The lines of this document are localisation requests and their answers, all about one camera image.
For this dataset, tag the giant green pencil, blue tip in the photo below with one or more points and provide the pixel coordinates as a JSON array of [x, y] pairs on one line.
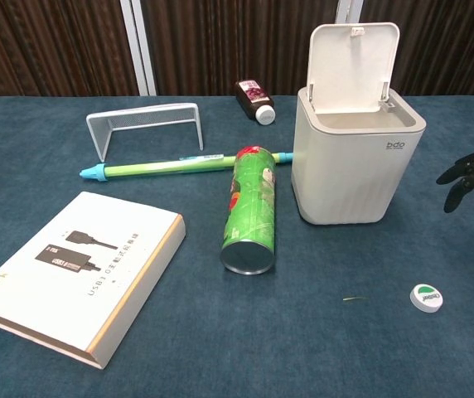
[[158, 168]]

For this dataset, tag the white partition frame post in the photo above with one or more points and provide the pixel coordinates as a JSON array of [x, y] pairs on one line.
[[349, 10], [139, 45]]

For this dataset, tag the tiny green twig scrap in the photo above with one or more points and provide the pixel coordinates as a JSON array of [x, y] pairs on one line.
[[353, 298]]

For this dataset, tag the blue felt table mat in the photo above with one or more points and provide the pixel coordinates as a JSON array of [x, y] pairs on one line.
[[303, 331]]

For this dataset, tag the white trash bin lid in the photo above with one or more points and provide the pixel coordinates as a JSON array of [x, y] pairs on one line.
[[344, 166]]

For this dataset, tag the brown pleated partition panel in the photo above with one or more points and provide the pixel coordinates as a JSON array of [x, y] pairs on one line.
[[54, 45], [448, 45], [228, 41]]

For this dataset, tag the green chips can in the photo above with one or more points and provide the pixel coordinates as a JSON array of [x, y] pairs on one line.
[[251, 207]]

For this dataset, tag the white and green cap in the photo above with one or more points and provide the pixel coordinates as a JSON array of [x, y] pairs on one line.
[[426, 297]]

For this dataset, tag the dark purple bottle, white cap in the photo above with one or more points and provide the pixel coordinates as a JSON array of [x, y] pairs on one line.
[[253, 99]]

